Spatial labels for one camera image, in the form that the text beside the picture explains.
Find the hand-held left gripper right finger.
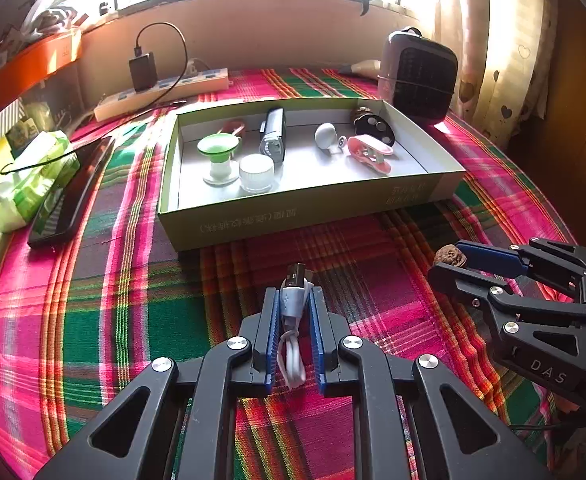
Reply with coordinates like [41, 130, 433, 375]
[309, 287, 554, 480]

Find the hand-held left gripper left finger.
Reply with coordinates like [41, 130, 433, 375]
[33, 288, 280, 480]

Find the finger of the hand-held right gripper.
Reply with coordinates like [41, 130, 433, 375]
[427, 262, 586, 356]
[455, 237, 586, 306]

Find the white USB cable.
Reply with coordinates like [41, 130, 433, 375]
[275, 262, 316, 391]

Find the green white cardboard box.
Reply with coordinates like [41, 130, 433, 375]
[156, 97, 468, 252]

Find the pink curved clip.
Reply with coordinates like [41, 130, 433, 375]
[347, 135, 394, 176]

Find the white round cap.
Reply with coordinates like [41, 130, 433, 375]
[238, 154, 277, 193]

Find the black round disc gadget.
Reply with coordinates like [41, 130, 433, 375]
[353, 114, 396, 148]

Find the green capped mushroom stand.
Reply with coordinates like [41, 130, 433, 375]
[196, 132, 239, 185]

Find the white mushroom-shaped figurine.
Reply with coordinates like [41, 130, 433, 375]
[314, 122, 346, 153]

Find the black rectangular flashlight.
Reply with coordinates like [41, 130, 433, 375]
[258, 106, 287, 166]

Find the plaid tablecloth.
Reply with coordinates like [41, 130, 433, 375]
[0, 66, 581, 480]

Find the wooden cabinet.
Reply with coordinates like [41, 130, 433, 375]
[508, 0, 586, 246]

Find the grey portable heater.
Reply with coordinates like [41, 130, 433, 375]
[377, 27, 460, 126]

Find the heart print curtain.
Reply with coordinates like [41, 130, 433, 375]
[435, 0, 558, 146]

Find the beige cone-shaped object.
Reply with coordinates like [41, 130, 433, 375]
[338, 59, 381, 78]

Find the black smartphone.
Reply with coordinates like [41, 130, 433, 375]
[27, 135, 116, 249]

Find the white power strip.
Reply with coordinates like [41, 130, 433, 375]
[94, 67, 230, 122]

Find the green tissue pack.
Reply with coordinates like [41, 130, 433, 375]
[0, 130, 81, 233]

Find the black charger adapter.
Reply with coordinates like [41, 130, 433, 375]
[128, 52, 158, 93]

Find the clear plastic container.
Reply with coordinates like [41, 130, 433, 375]
[23, 67, 96, 131]

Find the small green printed box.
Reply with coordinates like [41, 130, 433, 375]
[6, 119, 41, 151]

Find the orange tray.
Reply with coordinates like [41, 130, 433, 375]
[0, 27, 82, 111]

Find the white plastic bag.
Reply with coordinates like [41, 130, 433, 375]
[20, 0, 81, 41]

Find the black charger cable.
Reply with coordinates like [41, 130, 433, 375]
[133, 22, 189, 106]

